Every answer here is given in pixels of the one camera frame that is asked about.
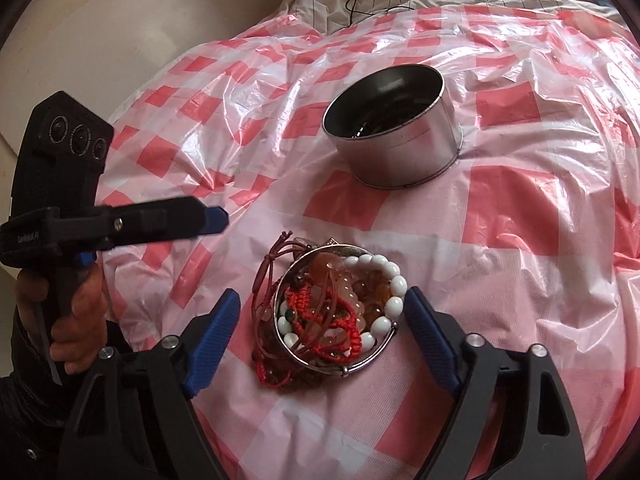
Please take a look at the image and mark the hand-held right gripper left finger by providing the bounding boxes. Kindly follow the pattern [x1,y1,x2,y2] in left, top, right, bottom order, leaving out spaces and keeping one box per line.
[59,287,242,480]

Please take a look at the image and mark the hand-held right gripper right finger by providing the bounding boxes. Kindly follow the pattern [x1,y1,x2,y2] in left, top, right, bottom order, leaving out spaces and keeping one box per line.
[402,286,588,480]

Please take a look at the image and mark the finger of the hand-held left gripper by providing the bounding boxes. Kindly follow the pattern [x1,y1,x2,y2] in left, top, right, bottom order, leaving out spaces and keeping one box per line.
[55,196,230,253]

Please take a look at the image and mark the white bead bracelet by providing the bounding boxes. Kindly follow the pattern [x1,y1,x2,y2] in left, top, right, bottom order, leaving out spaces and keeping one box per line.
[277,254,408,356]

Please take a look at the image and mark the amber bead bracelet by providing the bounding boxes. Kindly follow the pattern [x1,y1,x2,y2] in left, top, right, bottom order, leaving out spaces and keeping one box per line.
[305,255,371,356]
[350,270,396,331]

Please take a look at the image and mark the dark red cord bracelet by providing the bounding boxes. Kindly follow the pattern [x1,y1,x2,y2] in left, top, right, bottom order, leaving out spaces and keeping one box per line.
[252,230,311,311]

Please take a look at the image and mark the red braided cord bracelet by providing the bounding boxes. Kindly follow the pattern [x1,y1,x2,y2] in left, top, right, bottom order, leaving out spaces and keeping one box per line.
[256,282,366,386]

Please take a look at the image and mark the silver bangle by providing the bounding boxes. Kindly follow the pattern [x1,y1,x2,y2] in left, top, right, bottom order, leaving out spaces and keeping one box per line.
[274,244,401,377]

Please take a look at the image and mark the round metal tin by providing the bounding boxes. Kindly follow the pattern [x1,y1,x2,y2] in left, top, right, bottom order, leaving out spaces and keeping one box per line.
[321,64,463,189]

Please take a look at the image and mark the person's left forearm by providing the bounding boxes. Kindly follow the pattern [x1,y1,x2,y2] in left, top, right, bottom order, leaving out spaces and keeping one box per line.
[0,305,88,480]

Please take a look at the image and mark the person's left hand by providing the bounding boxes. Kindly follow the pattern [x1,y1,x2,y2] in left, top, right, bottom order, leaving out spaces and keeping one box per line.
[15,266,109,376]

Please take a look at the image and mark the red checkered plastic sheet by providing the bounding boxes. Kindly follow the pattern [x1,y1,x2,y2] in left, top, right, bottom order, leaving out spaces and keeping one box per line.
[95,2,640,480]

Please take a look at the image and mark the white striped blanket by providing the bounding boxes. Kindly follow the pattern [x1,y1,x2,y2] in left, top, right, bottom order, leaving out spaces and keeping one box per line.
[280,0,616,36]

